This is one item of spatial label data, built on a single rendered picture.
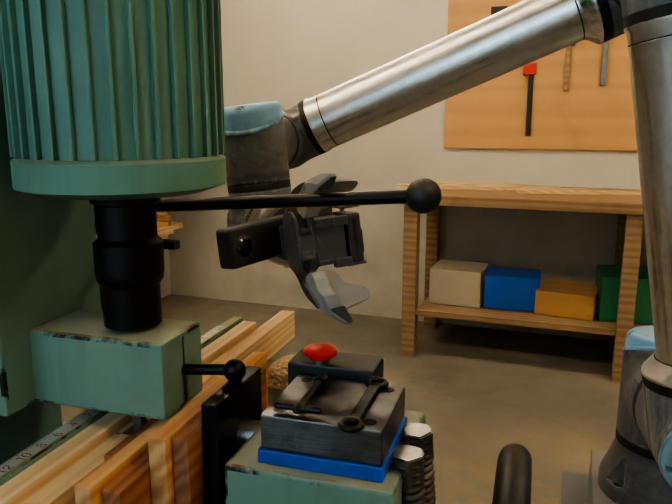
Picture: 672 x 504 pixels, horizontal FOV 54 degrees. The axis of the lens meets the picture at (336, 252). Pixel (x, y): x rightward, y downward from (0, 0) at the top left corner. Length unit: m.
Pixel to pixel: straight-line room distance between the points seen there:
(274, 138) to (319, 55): 3.19
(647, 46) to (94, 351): 0.69
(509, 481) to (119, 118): 0.40
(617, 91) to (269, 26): 2.03
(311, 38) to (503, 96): 1.19
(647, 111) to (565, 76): 2.88
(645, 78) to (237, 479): 0.65
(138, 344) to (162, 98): 0.21
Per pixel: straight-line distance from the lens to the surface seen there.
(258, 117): 0.91
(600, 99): 3.78
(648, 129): 0.89
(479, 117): 3.82
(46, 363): 0.66
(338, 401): 0.54
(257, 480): 0.53
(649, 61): 0.89
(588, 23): 1.02
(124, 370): 0.61
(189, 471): 0.56
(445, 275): 3.50
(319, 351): 0.57
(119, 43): 0.52
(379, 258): 4.05
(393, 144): 3.94
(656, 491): 1.16
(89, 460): 0.61
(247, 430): 0.59
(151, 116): 0.52
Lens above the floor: 1.22
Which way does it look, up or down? 12 degrees down
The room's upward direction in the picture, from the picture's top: straight up
